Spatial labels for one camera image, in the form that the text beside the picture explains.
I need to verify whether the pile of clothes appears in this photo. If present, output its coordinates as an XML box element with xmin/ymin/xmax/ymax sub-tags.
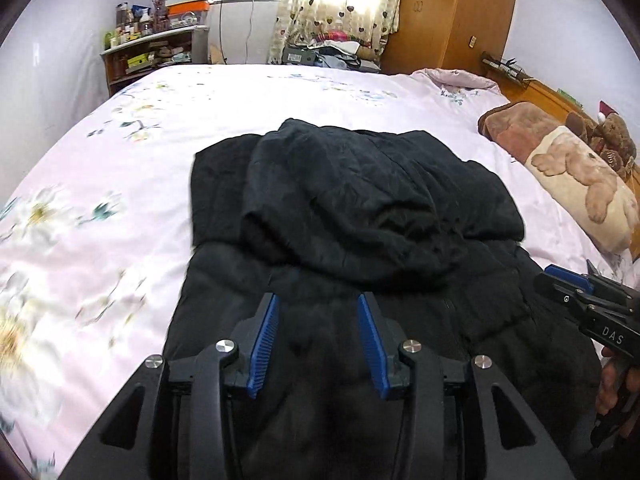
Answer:
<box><xmin>300</xmin><ymin>30</ymin><xmax>383</xmax><ymax>71</ymax></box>

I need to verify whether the black wire rack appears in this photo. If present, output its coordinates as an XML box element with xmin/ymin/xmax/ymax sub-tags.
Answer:
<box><xmin>481</xmin><ymin>51</ymin><xmax>532</xmax><ymax>83</ymax></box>

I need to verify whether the brown teddy bear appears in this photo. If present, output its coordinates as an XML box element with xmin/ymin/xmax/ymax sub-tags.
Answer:
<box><xmin>592</xmin><ymin>101</ymin><xmax>638</xmax><ymax>176</ymax></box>

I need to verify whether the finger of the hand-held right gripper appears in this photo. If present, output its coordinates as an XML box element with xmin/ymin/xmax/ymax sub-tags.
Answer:
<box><xmin>533</xmin><ymin>272</ymin><xmax>587</xmax><ymax>332</ymax></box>
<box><xmin>544</xmin><ymin>264</ymin><xmax>596</xmax><ymax>294</ymax></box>

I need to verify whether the black box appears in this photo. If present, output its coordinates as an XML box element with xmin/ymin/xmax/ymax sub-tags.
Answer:
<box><xmin>282</xmin><ymin>46</ymin><xmax>318</xmax><ymax>66</ymax></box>

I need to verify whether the black hooded puffer jacket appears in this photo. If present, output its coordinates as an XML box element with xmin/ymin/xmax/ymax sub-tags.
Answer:
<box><xmin>162</xmin><ymin>118</ymin><xmax>603</xmax><ymax>480</ymax></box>

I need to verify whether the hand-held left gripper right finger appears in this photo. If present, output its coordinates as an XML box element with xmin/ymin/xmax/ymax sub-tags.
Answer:
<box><xmin>356</xmin><ymin>291</ymin><xmax>576</xmax><ymax>480</ymax></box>

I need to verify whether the bed with pink floral sheet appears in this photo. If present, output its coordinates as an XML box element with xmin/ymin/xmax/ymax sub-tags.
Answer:
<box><xmin>0</xmin><ymin>62</ymin><xmax>640</xmax><ymax>471</ymax></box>

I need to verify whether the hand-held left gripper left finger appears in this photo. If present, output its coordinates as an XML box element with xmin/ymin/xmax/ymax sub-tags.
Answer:
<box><xmin>60</xmin><ymin>292</ymin><xmax>281</xmax><ymax>480</ymax></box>

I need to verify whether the dark brown plush toy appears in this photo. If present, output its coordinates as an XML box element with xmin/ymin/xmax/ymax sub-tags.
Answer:
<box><xmin>565</xmin><ymin>111</ymin><xmax>599</xmax><ymax>148</ymax></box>

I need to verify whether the wooden shelf unit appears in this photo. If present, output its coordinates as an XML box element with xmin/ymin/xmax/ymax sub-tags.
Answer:
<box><xmin>100</xmin><ymin>25</ymin><xmax>210</xmax><ymax>98</ymax></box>

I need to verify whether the wooden wardrobe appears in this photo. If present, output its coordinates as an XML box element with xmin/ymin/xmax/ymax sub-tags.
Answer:
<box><xmin>381</xmin><ymin>0</ymin><xmax>521</xmax><ymax>78</ymax></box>

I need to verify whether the cluster of toiletry bottles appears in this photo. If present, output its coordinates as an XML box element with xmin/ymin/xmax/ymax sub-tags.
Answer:
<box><xmin>104</xmin><ymin>2</ymin><xmax>168</xmax><ymax>51</ymax></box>

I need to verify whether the person's right hand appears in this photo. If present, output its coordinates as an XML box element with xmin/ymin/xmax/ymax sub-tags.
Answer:
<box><xmin>596</xmin><ymin>346</ymin><xmax>640</xmax><ymax>441</ymax></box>

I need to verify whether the rolled bear print blanket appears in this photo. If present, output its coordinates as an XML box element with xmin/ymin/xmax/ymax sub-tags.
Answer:
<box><xmin>477</xmin><ymin>101</ymin><xmax>633</xmax><ymax>256</ymax></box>

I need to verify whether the heart print curtain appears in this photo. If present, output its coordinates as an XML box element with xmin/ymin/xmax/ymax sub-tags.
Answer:
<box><xmin>267</xmin><ymin>0</ymin><xmax>407</xmax><ymax>63</ymax></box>

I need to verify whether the orange lidded storage box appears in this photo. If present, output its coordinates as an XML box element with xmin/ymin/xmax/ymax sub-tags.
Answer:
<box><xmin>165</xmin><ymin>0</ymin><xmax>211</xmax><ymax>28</ymax></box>

